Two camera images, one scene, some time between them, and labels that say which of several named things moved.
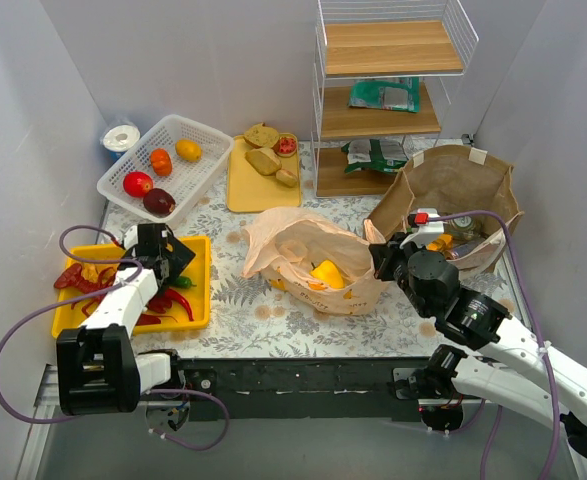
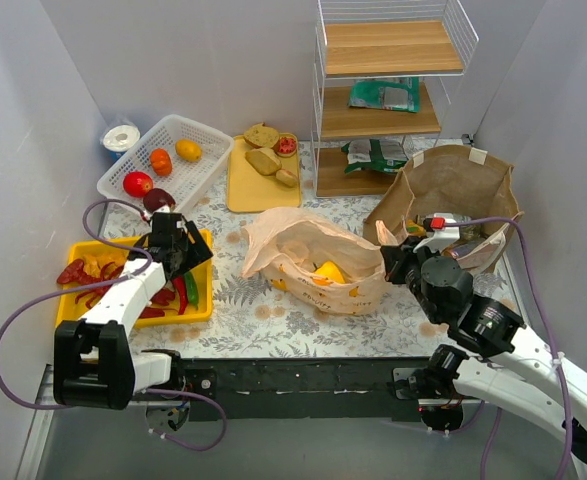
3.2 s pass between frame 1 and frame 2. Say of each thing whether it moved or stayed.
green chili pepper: moved
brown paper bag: stayed
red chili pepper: moved
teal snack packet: stayed
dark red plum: stayed
